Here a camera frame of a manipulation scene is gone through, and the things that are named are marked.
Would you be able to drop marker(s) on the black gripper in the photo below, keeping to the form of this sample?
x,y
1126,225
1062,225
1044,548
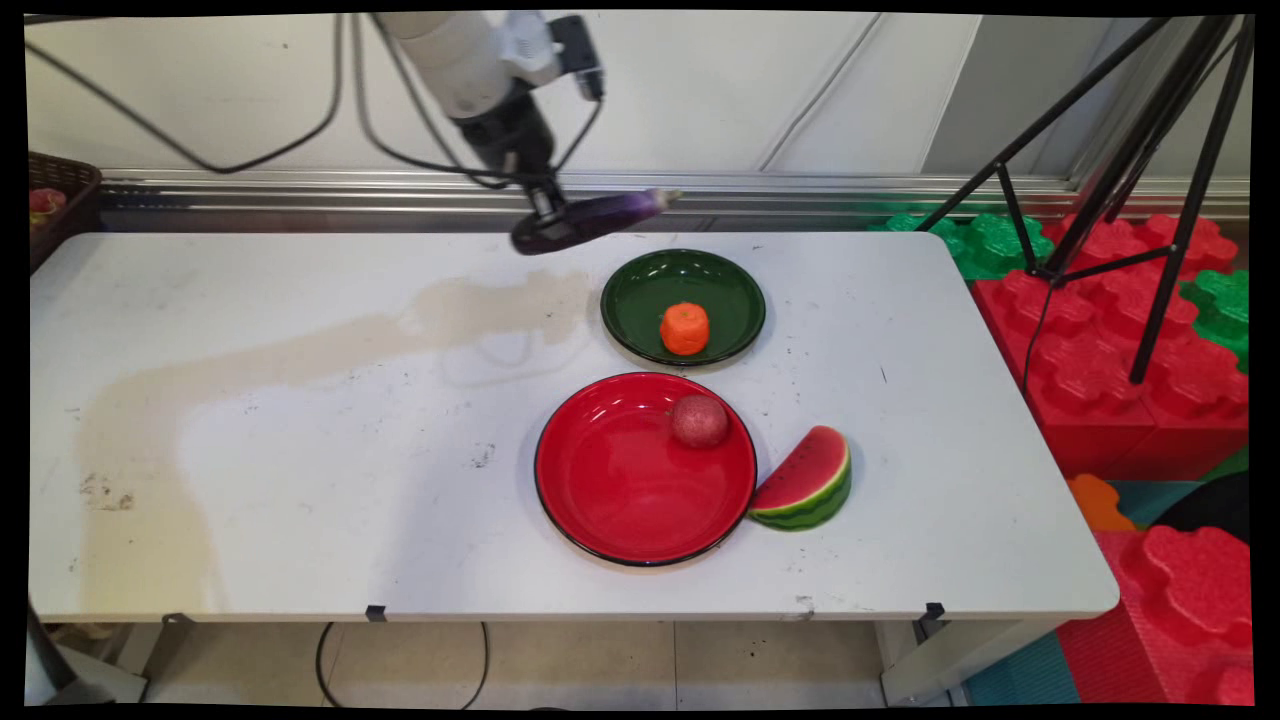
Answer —
x,y
510,135

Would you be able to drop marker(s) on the purple toy eggplant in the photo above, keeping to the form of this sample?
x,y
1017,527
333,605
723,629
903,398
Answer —
x,y
600,218

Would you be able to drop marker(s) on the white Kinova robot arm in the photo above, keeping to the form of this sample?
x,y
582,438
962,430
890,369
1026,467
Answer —
x,y
455,55

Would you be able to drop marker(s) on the dark green round plate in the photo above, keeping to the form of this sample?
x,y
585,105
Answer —
x,y
640,290

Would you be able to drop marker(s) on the orange toy tangerine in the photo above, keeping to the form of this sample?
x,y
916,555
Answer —
x,y
685,328

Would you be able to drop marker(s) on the red toy apple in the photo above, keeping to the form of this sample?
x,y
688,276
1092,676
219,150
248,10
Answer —
x,y
699,420

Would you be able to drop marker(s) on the red round plate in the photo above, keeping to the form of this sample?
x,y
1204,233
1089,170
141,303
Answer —
x,y
625,480

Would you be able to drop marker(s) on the toy watermelon slice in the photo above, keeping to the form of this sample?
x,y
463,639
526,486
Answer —
x,y
810,485

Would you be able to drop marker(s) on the green foam block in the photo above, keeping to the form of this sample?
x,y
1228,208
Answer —
x,y
1220,310
980,240

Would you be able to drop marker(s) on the brown wicker basket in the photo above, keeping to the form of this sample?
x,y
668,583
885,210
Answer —
x,y
65,200

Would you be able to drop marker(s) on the red toy fruit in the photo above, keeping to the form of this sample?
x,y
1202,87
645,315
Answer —
x,y
46,203

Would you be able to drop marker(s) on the large red foam block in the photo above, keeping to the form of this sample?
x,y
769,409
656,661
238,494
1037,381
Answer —
x,y
1100,350

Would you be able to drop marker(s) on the white table leg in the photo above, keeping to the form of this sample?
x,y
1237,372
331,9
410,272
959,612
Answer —
x,y
950,660

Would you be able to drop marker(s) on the orange foam piece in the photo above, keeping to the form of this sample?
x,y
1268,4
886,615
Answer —
x,y
1100,505

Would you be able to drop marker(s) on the grey table leg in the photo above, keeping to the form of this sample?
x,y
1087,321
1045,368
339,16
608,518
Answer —
x,y
70,670

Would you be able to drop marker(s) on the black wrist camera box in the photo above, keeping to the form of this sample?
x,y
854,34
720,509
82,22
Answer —
x,y
578,50

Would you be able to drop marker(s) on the aluminium wall rail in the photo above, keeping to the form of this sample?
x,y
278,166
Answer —
x,y
300,190

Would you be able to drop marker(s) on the black camera tripod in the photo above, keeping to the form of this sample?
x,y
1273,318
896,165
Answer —
x,y
1150,150

